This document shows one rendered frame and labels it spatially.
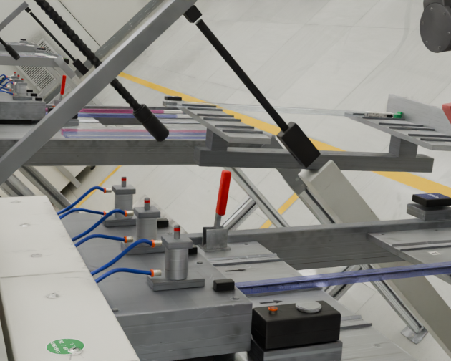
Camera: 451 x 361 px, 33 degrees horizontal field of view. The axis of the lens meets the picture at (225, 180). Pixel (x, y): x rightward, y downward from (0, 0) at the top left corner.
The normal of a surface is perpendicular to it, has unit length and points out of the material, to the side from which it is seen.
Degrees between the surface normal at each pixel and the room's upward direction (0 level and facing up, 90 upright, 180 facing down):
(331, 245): 90
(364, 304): 0
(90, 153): 90
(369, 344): 43
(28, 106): 90
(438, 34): 55
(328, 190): 90
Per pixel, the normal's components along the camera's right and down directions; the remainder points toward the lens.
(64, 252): 0.04, -0.98
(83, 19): 0.35, 0.21
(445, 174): -0.62, -0.69
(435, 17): -0.90, 0.18
